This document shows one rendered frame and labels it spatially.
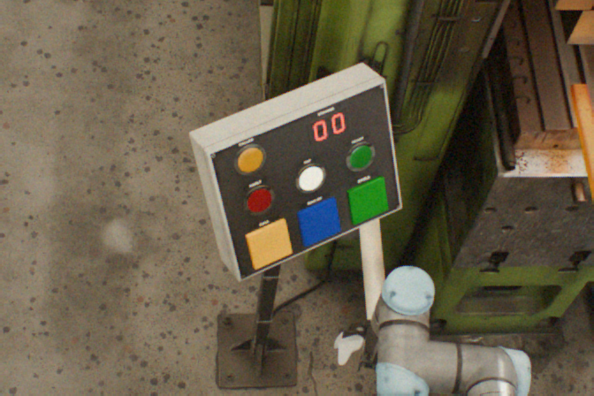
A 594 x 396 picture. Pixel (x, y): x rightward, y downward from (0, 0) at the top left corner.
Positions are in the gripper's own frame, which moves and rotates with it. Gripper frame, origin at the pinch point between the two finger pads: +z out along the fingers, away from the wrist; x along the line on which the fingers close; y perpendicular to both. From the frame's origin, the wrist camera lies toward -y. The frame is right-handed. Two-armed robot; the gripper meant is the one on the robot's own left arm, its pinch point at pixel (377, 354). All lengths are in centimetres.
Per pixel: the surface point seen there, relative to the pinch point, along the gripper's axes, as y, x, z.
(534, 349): -47, 49, 93
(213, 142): -19.2, -35.0, -25.7
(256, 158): -19.7, -27.7, -22.9
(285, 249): -12.7, -19.9, -5.7
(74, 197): -60, -83, 93
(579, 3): -49, 17, -45
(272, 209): -16.3, -23.5, -12.9
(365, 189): -25.8, -8.4, -10.1
